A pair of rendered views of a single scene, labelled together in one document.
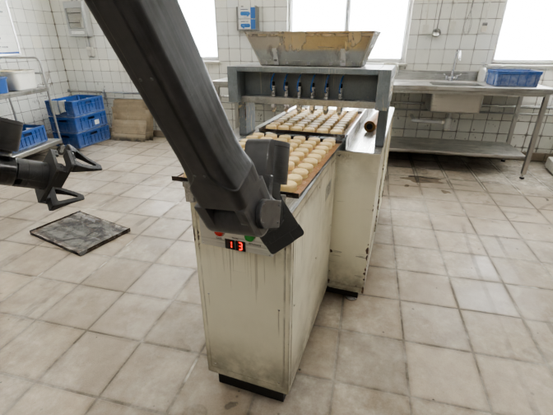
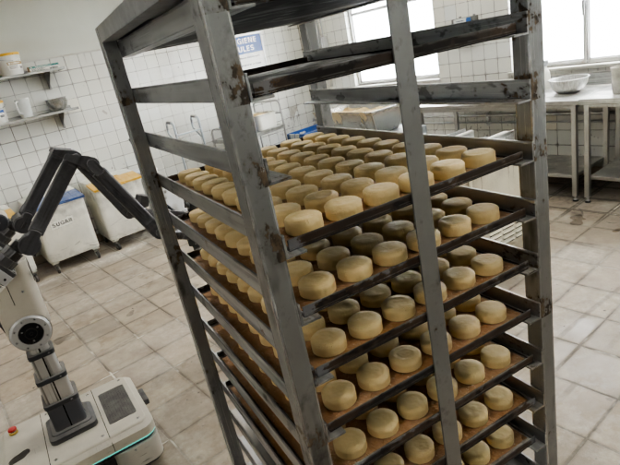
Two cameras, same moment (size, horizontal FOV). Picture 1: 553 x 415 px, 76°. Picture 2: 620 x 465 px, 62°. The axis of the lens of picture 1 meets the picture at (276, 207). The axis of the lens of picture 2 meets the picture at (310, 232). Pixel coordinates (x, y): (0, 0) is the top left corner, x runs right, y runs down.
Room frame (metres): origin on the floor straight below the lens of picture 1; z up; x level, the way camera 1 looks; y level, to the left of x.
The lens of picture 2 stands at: (-0.79, -1.82, 1.71)
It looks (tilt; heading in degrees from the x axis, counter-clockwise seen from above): 20 degrees down; 41
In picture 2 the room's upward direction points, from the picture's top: 12 degrees counter-clockwise
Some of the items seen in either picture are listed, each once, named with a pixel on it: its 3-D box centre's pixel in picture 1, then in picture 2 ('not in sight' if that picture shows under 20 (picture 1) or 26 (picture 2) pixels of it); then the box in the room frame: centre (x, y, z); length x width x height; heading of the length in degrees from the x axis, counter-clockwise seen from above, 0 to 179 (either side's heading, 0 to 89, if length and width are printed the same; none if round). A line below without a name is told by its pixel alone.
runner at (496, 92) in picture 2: not in sight; (386, 95); (0.10, -1.31, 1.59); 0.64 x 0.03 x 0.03; 66
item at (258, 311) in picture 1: (276, 256); not in sight; (1.29, 0.00, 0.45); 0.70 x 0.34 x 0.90; 161
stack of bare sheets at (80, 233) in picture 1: (80, 230); not in sight; (2.31, 1.45, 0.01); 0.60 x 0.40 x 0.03; 60
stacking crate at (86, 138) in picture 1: (83, 135); not in sight; (4.90, 2.68, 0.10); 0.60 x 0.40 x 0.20; 164
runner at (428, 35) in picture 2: not in sight; (379, 46); (0.10, -1.31, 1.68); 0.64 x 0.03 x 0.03; 66
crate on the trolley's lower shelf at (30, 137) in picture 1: (14, 138); not in sight; (3.99, 2.97, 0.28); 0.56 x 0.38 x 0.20; 174
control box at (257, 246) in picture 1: (236, 228); not in sight; (0.95, 0.12, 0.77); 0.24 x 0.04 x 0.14; 71
